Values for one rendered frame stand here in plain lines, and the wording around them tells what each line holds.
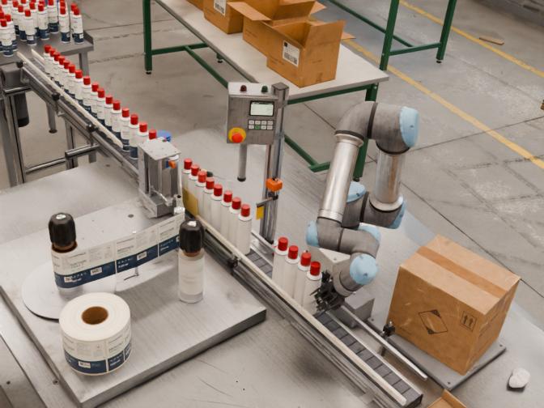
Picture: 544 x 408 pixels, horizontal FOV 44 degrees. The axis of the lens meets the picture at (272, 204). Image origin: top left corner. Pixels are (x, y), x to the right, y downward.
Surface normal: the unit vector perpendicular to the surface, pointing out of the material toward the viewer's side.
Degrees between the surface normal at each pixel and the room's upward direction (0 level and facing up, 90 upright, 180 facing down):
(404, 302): 90
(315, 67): 90
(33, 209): 0
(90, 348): 90
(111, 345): 90
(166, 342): 0
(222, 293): 0
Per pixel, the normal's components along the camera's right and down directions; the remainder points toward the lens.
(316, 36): 0.56, 0.63
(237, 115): 0.07, 0.58
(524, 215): 0.07, -0.81
